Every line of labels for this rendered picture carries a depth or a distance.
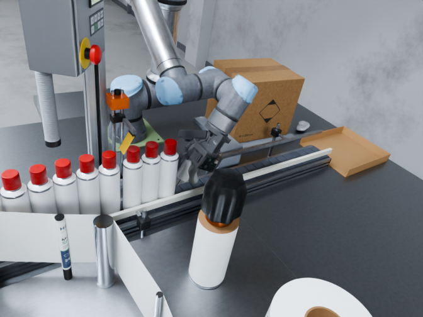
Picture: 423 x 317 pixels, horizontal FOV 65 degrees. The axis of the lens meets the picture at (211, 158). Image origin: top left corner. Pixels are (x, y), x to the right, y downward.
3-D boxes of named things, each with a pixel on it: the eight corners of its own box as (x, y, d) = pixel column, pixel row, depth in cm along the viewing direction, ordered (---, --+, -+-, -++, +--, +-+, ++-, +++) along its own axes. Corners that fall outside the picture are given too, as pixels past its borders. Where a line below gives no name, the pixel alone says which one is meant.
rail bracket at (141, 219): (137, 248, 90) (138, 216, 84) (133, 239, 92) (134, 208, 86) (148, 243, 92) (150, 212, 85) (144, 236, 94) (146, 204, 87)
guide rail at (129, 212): (38, 246, 79) (36, 239, 77) (36, 242, 79) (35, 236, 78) (331, 153, 135) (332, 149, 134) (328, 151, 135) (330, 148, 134)
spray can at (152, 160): (141, 210, 95) (145, 150, 84) (137, 198, 99) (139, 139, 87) (159, 206, 97) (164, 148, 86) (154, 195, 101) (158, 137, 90)
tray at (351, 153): (345, 177, 134) (349, 169, 132) (299, 143, 151) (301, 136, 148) (386, 161, 149) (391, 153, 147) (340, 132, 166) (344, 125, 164)
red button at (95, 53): (81, 46, 63) (97, 48, 64) (88, 41, 67) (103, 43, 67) (82, 65, 66) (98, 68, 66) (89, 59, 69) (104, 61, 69)
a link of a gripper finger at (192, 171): (183, 194, 97) (201, 168, 95) (174, 182, 101) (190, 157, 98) (191, 195, 99) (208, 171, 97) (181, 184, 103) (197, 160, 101)
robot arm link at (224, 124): (209, 104, 93) (228, 114, 99) (201, 118, 94) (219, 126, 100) (225, 117, 88) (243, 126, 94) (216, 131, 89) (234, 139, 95)
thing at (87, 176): (84, 229, 86) (78, 166, 75) (78, 216, 90) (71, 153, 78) (104, 223, 89) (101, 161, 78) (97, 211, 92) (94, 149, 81)
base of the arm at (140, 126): (114, 147, 126) (114, 124, 120) (102, 127, 136) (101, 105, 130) (152, 139, 133) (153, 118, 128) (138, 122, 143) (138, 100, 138)
